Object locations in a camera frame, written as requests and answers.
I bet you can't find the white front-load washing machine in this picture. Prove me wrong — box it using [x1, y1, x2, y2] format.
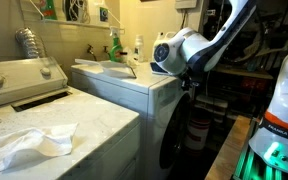
[70, 60, 192, 180]

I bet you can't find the white dryer machine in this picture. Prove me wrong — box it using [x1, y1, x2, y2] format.
[0, 55, 142, 180]

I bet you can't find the small plastic bottle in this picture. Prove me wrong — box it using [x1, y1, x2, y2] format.
[133, 33, 145, 64]

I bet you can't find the green spray bottle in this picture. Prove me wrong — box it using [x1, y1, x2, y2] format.
[108, 26, 125, 64]

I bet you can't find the white bucket with red stripes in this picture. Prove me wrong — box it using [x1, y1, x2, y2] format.
[184, 115, 212, 155]

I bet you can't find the white storage container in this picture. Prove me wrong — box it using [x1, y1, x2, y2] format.
[195, 94, 229, 118]

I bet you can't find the wooden table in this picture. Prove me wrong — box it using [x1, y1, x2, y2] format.
[205, 114, 252, 180]

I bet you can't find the white crumpled cloth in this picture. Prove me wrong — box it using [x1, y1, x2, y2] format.
[0, 122, 80, 178]

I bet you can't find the green bottle on shelf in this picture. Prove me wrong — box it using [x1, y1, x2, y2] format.
[38, 0, 58, 21]

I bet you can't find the wall water valve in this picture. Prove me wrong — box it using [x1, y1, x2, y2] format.
[102, 45, 111, 60]
[86, 43, 97, 62]

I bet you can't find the wall shelf board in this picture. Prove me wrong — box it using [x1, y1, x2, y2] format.
[39, 18, 126, 32]

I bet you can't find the grey wall electrical box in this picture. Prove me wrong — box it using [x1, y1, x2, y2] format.
[174, 0, 199, 10]

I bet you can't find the coiled white cable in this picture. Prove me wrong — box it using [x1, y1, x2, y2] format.
[63, 0, 91, 24]

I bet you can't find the silver flexible vent hose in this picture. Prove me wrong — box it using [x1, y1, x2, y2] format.
[14, 27, 47, 61]

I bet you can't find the green-lit robot mount platform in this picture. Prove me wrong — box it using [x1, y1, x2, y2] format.
[232, 125, 288, 180]

